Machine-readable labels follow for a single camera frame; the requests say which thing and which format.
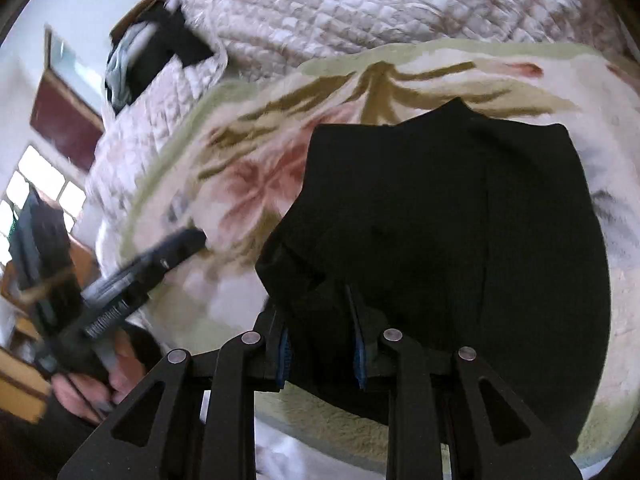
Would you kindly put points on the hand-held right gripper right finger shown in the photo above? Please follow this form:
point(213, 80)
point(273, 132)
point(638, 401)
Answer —
point(359, 360)

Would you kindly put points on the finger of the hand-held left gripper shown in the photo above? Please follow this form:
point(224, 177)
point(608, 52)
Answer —
point(177, 210)
point(177, 252)

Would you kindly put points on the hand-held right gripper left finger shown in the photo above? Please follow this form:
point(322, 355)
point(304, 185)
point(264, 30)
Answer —
point(285, 355)

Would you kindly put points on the black pants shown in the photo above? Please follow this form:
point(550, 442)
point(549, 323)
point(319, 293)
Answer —
point(450, 210)

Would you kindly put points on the person's left forearm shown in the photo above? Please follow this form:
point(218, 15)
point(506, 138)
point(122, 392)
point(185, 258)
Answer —
point(45, 440)

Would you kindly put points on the person's left hand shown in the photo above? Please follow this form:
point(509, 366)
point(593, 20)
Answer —
point(125, 367)

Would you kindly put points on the white floral fleece blanket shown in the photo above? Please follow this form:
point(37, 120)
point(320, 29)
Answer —
point(250, 175)

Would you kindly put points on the wooden furniture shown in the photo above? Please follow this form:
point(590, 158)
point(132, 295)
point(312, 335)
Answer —
point(15, 375)

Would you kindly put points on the window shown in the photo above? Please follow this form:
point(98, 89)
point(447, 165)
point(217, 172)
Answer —
point(40, 175)

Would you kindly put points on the maroon door panel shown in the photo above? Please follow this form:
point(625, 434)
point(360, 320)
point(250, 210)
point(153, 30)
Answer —
point(65, 120)

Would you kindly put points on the grey cloth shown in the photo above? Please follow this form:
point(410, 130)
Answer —
point(120, 70)

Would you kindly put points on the dark cloth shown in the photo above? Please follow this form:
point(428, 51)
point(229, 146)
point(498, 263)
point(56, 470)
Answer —
point(170, 45)

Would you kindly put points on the beige quilted bedspread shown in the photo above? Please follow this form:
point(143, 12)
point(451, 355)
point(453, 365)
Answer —
point(350, 0)

